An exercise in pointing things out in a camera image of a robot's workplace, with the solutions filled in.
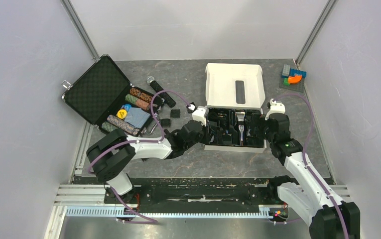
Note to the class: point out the yellow dealer button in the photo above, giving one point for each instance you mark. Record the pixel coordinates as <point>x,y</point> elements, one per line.
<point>122,114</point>

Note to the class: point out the grey toy brick baseplate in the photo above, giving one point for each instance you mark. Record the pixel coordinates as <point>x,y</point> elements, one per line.
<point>299,87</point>

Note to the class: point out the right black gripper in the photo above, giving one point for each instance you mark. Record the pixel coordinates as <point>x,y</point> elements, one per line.
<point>263,121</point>

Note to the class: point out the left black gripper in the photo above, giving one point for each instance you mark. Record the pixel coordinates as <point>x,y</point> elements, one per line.
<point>206,138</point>

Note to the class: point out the black aluminium poker case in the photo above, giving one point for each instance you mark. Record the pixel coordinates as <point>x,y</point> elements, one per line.
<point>101,92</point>

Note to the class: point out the white clipper kit box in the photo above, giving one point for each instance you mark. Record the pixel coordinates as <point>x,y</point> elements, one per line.
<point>232,88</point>

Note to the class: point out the dark green chip stack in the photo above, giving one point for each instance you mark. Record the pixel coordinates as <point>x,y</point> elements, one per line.
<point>108,127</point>

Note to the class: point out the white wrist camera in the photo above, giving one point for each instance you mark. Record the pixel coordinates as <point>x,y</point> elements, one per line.
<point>200,115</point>
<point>275,107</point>

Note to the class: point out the orange curved toy piece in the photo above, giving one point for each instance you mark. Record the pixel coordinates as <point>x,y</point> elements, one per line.
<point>294,79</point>

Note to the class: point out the green toy brick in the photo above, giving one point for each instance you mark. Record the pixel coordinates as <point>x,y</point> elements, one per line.
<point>285,82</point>

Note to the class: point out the blue toy brick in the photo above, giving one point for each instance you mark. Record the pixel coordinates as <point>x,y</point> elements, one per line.
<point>294,72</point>

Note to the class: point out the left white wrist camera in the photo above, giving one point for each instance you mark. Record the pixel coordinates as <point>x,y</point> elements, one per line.
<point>200,115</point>

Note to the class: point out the black microphone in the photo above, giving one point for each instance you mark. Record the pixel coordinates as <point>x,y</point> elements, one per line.
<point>155,86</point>

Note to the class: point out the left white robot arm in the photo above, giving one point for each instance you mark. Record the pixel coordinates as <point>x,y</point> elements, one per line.
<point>110,155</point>

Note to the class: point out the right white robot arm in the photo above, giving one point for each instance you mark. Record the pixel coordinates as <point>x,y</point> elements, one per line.
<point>326,214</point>

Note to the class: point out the silver hair clipper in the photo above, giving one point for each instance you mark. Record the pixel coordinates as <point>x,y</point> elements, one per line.
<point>240,116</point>

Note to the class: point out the grey toy brick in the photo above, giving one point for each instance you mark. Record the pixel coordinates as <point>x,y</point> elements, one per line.
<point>285,71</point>

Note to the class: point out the black clipper comb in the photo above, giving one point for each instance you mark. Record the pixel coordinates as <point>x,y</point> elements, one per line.
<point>175,113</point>
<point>191,108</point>
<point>165,123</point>

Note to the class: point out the blue card deck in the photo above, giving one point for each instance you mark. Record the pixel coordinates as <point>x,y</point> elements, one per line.
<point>137,117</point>

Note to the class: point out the purple chip stack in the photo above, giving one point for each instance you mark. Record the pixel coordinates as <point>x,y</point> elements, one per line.
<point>125,126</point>

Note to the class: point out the white cable duct strip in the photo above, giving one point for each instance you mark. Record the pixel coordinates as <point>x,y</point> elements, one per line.
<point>122,212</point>

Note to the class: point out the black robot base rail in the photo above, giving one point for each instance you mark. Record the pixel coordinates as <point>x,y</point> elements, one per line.
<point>153,191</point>

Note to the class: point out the orange brown chip stack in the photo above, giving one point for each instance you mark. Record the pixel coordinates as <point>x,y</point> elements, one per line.
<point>141,95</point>

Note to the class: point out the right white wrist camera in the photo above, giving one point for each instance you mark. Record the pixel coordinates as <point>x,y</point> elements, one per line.
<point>275,107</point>

